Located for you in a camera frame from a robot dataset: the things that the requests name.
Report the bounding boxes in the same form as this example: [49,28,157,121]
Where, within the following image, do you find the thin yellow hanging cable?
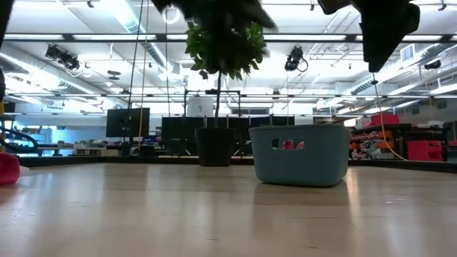
[371,71,408,161]

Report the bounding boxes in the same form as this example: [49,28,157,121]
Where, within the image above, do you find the white hanging ring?
[164,6,182,25]

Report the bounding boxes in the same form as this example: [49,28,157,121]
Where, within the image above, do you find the black partition panels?
[161,114,296,158]

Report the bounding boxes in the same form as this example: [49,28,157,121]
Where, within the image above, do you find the red folded cloth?
[0,152,21,186]

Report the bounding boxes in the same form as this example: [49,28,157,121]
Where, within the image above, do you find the teal plastic tupperware bin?
[248,124,353,188]

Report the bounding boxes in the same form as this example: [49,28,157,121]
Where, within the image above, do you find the black curved hose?
[0,126,39,153]

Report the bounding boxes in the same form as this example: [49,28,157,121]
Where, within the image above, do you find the black workshop shelf table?
[351,123,451,161]

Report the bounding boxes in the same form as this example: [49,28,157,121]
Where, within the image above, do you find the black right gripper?
[317,0,421,73]

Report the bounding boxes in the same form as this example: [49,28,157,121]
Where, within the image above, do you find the black ceiling-mounted camera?
[45,44,81,71]
[284,45,308,73]

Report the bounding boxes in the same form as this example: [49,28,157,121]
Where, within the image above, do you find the flat red storage bin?
[370,114,401,126]

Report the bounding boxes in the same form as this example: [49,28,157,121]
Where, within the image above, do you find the black plant pot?
[194,127,239,168]

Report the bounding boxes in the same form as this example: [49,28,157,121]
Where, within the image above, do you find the thin black hanging cable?
[126,0,144,110]

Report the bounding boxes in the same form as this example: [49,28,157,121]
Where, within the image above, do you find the green leafy artificial plant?
[185,21,268,129]

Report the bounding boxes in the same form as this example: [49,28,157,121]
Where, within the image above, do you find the thin yellowish hanging cord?
[137,0,150,140]

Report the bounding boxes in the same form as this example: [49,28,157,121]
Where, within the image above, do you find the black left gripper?
[151,0,278,30]

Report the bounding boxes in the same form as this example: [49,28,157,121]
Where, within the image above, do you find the large red storage bin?
[406,140,446,162]

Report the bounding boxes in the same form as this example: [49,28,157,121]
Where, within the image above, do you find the black standing monitor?
[106,107,151,138]

